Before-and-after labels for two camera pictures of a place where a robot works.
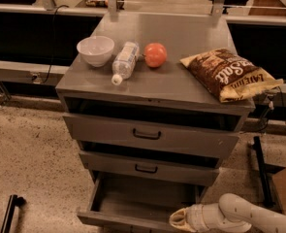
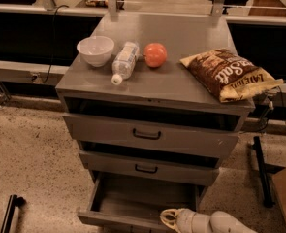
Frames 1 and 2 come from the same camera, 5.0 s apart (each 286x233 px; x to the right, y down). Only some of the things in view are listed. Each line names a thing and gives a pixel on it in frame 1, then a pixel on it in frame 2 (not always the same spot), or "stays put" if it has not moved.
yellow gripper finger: x=178 y=221 to x=172 y=226
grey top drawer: x=156 y=136 stays put
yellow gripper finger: x=178 y=215 to x=174 y=212
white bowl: x=96 y=50 stays put
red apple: x=155 y=54 stays put
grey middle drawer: x=166 y=171 stays put
